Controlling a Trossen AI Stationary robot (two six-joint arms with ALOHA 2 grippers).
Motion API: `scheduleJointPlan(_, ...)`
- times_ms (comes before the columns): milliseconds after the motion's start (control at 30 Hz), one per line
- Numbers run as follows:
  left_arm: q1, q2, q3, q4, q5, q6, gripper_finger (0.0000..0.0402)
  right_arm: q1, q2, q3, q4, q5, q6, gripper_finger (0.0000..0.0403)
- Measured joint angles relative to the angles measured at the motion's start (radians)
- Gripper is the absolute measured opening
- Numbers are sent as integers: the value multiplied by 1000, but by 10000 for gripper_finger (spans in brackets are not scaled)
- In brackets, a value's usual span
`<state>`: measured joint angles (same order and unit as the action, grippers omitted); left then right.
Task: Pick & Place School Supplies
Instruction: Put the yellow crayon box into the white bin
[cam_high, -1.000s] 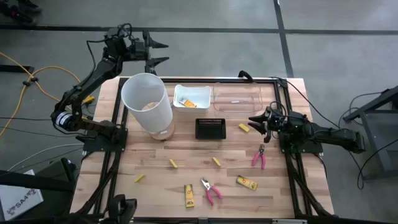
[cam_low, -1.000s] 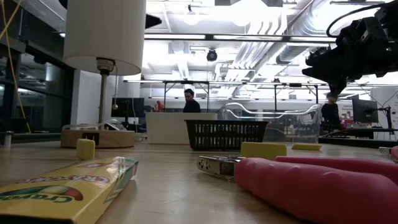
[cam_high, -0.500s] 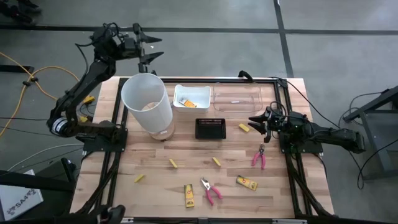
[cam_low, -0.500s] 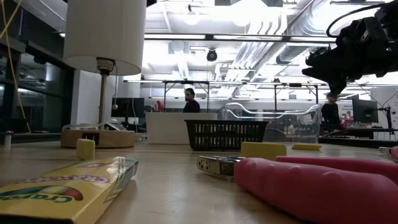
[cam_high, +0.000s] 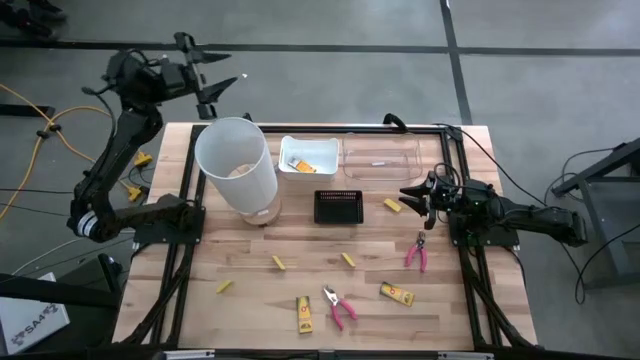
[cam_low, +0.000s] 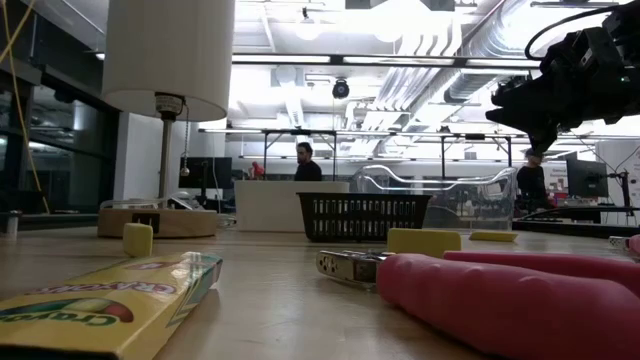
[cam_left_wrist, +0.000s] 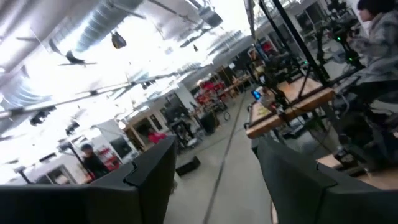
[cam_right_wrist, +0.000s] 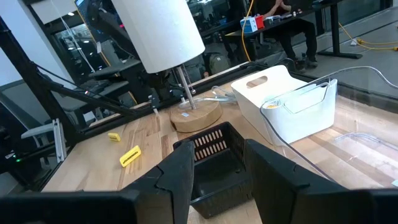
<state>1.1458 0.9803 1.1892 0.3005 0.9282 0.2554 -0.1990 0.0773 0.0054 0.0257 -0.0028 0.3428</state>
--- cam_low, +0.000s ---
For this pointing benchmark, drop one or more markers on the person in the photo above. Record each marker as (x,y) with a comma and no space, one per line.
(307,170)
(532,185)

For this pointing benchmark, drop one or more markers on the black slotted plastic basket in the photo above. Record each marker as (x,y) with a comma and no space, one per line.
(365,220)

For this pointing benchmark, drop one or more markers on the black desk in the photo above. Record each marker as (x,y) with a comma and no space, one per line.
(575,222)

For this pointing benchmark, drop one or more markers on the black computer monitor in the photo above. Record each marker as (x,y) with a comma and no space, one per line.
(587,178)
(217,172)

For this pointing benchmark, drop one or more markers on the small yellow cube eraser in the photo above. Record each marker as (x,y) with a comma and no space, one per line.
(138,240)

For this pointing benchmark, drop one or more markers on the black dome ceiling camera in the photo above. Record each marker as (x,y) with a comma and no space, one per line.
(341,89)

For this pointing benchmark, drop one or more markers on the black metal rack frame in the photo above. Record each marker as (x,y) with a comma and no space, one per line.
(334,150)

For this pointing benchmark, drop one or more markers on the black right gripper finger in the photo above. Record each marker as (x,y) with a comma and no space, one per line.
(537,125)
(522,95)

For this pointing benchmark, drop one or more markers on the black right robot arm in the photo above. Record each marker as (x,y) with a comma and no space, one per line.
(627,22)

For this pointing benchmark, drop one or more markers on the small silver cylinder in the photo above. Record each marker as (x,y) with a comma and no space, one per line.
(13,225)

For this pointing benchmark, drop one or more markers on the clear plastic bin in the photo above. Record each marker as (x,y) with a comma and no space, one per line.
(475,200)

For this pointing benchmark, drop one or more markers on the table lamp white shade wooden base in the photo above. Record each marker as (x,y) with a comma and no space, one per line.
(165,50)

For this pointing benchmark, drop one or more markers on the yellow Crayola crayon box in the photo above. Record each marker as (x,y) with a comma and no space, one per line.
(115,305)

